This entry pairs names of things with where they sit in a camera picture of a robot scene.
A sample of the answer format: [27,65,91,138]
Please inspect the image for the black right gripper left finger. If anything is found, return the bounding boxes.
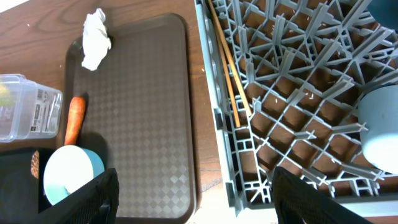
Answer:
[34,168,119,224]

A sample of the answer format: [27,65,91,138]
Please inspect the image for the clear plastic bin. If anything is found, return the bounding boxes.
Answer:
[1,74,63,142]

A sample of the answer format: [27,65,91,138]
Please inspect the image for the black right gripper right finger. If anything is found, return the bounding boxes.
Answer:
[272,167,369,224]

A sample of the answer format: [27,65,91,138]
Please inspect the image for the light blue cup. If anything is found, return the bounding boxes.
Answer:
[358,85,397,174]

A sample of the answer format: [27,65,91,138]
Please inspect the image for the orange carrot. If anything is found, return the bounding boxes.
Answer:
[64,97,86,145]

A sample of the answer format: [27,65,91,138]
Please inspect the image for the white crumpled tissue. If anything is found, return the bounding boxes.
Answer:
[81,8,112,71]

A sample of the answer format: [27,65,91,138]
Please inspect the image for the wooden chopstick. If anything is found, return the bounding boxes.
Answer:
[208,0,252,116]
[216,34,241,128]

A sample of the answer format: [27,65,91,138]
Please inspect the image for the grey plastic dishwasher rack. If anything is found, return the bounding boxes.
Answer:
[195,1,397,218]

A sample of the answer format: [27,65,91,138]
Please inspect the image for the dark blue bowl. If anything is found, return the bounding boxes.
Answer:
[368,0,398,30]

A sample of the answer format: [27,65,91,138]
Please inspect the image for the brown serving tray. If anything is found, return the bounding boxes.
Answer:
[64,14,197,223]

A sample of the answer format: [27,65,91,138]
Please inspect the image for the brown mushroom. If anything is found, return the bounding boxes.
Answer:
[30,151,39,179]

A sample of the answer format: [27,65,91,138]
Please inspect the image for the black tray bin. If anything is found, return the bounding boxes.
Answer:
[1,147,53,223]

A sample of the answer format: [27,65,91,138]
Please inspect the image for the light blue rice bowl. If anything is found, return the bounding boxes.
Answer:
[43,145,104,205]

